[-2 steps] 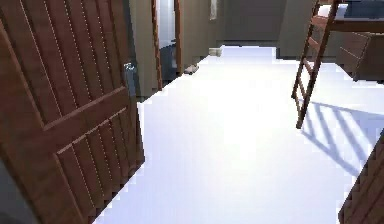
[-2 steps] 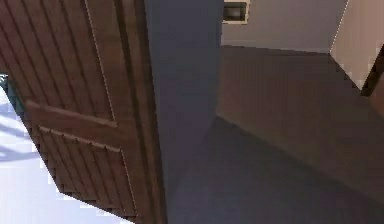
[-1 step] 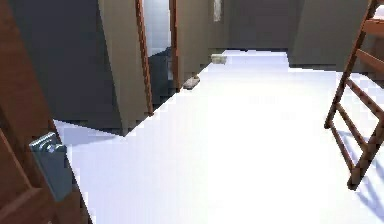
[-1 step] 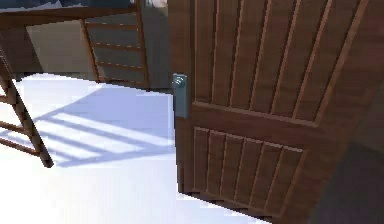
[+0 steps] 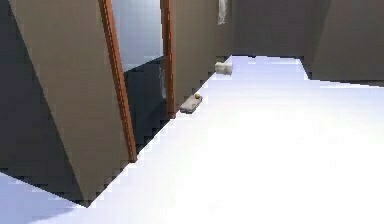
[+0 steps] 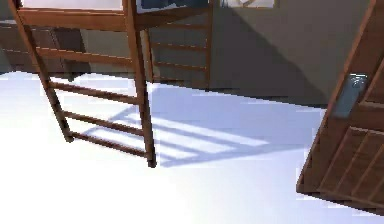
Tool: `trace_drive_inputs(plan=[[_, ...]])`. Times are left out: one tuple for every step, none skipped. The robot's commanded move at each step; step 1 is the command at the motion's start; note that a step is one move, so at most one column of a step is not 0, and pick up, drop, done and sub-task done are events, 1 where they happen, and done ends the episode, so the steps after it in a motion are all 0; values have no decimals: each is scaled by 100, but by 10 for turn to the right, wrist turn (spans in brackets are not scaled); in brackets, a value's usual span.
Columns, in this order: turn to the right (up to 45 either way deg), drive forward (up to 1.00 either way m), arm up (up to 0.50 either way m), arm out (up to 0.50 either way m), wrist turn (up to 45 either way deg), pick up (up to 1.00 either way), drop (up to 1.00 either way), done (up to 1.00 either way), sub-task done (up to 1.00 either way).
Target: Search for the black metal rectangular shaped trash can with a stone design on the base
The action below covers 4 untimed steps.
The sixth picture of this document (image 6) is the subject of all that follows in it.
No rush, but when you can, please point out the framed wall picture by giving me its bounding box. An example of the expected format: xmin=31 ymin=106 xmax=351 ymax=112
xmin=219 ymin=0 xmax=280 ymax=9

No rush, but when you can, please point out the brown wooden room door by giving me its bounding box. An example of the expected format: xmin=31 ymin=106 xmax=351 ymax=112
xmin=295 ymin=0 xmax=384 ymax=217

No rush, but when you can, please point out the brown wooden bed frame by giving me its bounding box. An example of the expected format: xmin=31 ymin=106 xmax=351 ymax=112
xmin=7 ymin=0 xmax=215 ymax=169

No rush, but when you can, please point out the grey metal door handle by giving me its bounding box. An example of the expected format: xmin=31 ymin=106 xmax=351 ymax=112
xmin=330 ymin=73 xmax=369 ymax=120

